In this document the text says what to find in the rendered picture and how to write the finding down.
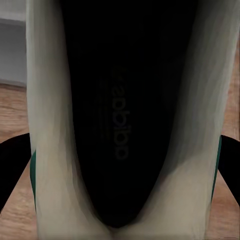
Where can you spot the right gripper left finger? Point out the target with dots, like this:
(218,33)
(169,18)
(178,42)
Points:
(15,153)

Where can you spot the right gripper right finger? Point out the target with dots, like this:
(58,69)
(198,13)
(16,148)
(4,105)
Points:
(229,164)

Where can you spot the gym shoe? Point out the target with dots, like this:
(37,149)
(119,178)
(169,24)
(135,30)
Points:
(126,102)

